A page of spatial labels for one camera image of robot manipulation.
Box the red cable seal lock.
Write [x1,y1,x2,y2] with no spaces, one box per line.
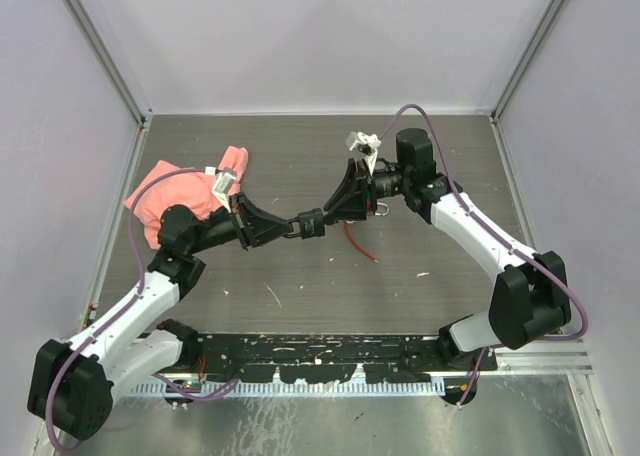
[343,221,379,264]

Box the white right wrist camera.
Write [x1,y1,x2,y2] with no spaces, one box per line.
[345,132,381,174]

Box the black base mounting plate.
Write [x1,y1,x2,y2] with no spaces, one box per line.
[159,333,480,384]

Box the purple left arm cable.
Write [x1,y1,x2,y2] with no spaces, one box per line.
[44,167,239,451]

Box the small brass padlock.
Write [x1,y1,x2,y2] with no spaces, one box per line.
[374,202,390,217]

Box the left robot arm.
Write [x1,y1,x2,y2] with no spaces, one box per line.
[27,193,293,441]

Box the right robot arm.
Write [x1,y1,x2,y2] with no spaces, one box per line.
[324,128,571,370]

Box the pink cloth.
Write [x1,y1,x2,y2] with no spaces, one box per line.
[124,146,249,250]

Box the slotted cable duct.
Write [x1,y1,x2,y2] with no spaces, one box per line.
[126,378,446,398]

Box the aluminium frame rail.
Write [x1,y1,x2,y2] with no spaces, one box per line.
[59,333,594,377]

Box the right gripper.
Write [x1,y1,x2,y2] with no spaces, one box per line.
[323,158,410,222]

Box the black padlock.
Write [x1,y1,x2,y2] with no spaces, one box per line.
[284,208,326,239]

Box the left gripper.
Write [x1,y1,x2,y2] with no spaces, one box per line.
[187,191,292,254]

